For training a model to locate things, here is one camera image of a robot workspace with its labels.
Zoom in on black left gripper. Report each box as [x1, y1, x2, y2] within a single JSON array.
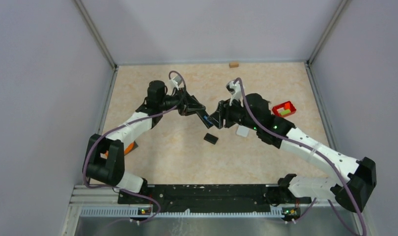
[[159, 87, 205, 116]]

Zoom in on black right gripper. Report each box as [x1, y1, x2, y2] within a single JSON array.
[[207, 95, 259, 131]]

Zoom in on black remote control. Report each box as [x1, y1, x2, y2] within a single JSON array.
[[196, 111, 214, 129]]

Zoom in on black battery cover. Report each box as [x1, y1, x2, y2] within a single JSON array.
[[204, 133, 219, 145]]

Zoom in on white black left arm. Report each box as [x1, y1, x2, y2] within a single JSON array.
[[83, 80, 209, 203]]

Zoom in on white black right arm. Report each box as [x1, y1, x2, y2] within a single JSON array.
[[205, 93, 377, 212]]

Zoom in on white remote control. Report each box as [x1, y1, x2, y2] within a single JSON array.
[[236, 125, 250, 138]]

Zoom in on small wooden block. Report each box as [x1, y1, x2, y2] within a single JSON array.
[[228, 61, 239, 68]]

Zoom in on green block in bin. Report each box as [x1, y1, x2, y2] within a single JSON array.
[[280, 109, 292, 116]]

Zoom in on red plastic bin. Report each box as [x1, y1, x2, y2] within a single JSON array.
[[271, 101, 297, 118]]

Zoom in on orange green object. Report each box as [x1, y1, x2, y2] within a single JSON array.
[[105, 140, 138, 158]]

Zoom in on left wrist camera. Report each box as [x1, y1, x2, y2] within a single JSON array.
[[169, 75, 184, 90]]

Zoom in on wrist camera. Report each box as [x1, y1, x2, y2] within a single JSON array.
[[169, 75, 184, 90], [226, 79, 242, 106]]

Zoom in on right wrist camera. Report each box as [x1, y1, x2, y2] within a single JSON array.
[[226, 79, 242, 106]]

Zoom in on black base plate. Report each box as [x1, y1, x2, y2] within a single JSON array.
[[117, 184, 312, 214]]

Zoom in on aluminium frame rail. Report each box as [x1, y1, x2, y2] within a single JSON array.
[[68, 184, 366, 219]]

